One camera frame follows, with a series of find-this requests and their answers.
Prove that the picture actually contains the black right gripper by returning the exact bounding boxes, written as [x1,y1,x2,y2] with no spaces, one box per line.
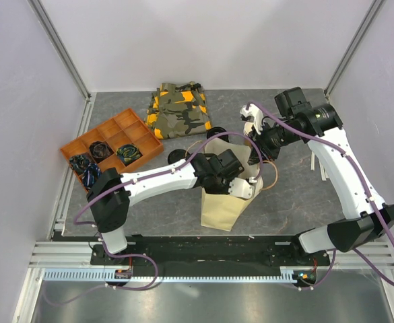
[247,121,301,166]

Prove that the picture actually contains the brown paper bag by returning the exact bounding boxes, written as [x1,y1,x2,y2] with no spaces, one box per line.
[201,138,278,231]

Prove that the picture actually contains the black plastic cup lid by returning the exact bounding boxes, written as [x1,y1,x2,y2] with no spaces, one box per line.
[167,149,188,165]

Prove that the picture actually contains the stack of paper cups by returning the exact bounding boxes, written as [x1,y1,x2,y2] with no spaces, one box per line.
[243,121,257,142]

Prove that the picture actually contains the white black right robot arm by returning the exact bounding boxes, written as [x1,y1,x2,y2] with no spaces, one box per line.
[240,87,394,265]

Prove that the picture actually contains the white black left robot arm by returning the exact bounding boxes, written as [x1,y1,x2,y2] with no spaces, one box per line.
[87,149,254,264]

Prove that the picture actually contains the stack of black lids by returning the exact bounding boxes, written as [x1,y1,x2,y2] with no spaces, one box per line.
[206,127,229,142]

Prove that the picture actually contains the white paper straws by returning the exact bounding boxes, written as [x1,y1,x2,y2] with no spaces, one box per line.
[310,151,329,182]

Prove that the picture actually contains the camouflage folded cloth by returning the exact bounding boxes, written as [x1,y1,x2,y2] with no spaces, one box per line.
[145,81,212,139]

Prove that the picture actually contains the green yellow rolled sock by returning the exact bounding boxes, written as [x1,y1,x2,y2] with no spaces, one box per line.
[116,144,142,166]

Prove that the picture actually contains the orange compartment tray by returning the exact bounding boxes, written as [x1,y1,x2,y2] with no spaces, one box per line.
[61,108,164,173]

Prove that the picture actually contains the blue striped rolled sock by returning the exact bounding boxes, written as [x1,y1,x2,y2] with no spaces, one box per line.
[81,164,102,190]

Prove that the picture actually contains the dark patterned rolled sock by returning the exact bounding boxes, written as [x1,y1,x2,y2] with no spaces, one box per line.
[69,154,91,175]

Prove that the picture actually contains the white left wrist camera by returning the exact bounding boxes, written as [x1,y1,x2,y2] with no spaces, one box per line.
[228,177,261,200]

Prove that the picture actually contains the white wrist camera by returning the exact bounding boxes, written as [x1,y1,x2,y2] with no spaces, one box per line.
[228,177,261,200]
[240,104,264,135]

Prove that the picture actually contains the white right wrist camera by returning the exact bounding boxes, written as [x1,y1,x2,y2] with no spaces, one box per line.
[240,104,264,135]

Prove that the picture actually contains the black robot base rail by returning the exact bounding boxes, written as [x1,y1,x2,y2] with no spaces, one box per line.
[90,236,329,276]

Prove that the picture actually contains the grey slotted cable duct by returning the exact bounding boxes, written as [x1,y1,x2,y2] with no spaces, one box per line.
[43,267,315,283]

